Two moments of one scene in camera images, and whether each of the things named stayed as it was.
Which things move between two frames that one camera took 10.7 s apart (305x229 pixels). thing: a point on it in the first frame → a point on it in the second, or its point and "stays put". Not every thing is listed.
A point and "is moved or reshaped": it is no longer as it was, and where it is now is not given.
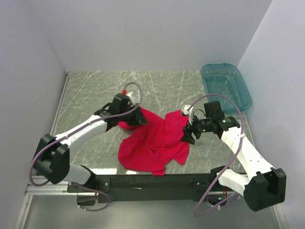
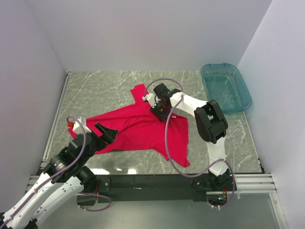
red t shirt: x=150 y=147 is moved or reshaped
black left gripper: x=138 y=119 → x=108 y=136
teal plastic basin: x=225 y=79 stays put
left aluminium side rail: x=62 y=92 stays put
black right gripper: x=187 y=136 → x=161 y=117
